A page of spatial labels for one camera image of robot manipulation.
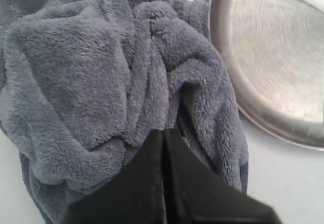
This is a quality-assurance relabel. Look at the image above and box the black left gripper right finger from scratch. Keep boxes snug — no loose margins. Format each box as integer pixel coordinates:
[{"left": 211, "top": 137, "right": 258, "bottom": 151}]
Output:
[{"left": 164, "top": 129, "right": 281, "bottom": 223}]

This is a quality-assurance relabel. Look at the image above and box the round stainless steel plate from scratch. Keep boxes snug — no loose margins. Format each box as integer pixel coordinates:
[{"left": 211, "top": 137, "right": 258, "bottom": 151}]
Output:
[{"left": 210, "top": 0, "right": 323, "bottom": 150}]

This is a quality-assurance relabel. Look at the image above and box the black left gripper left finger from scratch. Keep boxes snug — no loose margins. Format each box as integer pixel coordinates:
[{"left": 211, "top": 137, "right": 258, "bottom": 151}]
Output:
[{"left": 60, "top": 130, "right": 165, "bottom": 224}]

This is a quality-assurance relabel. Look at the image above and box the grey fluffy towel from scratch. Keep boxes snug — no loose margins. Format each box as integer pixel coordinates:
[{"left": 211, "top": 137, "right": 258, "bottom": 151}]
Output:
[{"left": 1, "top": 0, "right": 248, "bottom": 223}]

